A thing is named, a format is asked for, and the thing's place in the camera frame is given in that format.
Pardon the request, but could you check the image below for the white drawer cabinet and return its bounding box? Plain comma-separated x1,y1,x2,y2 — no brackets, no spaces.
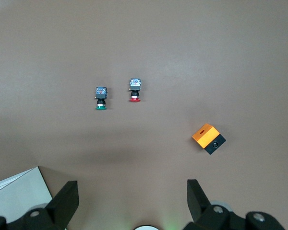
0,166,54,219

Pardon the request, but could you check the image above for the brown table mat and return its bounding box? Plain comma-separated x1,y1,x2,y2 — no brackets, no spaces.
0,0,288,230

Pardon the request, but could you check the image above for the red push button switch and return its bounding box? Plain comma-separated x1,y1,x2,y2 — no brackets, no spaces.
128,78,143,103

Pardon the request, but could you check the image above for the green push button switch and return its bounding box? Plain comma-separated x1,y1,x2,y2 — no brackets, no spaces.
94,86,108,112

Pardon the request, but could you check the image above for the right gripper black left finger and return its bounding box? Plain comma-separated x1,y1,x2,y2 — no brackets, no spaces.
0,180,80,230

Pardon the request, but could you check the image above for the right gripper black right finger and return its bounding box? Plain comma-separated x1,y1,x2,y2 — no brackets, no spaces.
182,179,288,230

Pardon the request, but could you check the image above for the orange and black button box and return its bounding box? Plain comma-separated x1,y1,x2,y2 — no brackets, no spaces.
191,123,227,156

